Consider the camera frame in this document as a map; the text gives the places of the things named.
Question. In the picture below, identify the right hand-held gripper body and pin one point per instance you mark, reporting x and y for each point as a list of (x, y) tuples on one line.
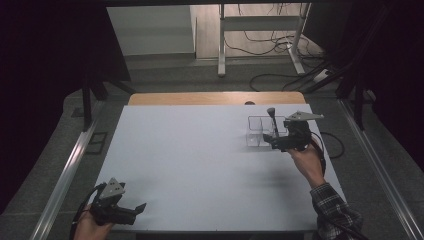
[(298, 135)]

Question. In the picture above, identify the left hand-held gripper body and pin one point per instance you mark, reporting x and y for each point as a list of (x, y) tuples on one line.
[(110, 213)]

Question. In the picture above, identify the clear acrylic organizer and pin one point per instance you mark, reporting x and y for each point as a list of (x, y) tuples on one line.
[(255, 133)]

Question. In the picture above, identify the black makeup brush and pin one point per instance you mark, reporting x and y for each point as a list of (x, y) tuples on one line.
[(273, 121)]

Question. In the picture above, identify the person's left hand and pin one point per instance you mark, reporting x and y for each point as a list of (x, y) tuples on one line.
[(88, 230)]

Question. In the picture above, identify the person's right hand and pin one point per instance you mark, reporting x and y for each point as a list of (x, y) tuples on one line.
[(308, 165)]

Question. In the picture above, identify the dark table grommet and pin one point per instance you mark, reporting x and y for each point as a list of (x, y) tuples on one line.
[(249, 103)]

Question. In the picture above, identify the white table mat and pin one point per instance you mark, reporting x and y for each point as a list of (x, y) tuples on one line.
[(173, 160)]

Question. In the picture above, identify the white power strip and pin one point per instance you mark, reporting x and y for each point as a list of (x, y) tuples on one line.
[(321, 75)]

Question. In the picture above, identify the black metal stand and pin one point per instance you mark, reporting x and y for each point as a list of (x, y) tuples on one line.
[(87, 100), (359, 100)]

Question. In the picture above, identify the white cabinet panel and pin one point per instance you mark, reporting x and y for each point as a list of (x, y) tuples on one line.
[(150, 30)]

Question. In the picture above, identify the aluminium rail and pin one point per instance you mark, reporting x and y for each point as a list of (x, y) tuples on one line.
[(66, 176), (380, 173)]

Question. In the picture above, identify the black floor frame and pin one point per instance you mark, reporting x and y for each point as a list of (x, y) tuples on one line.
[(96, 142)]

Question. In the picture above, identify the white desk frame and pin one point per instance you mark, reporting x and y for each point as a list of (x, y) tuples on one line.
[(263, 23)]

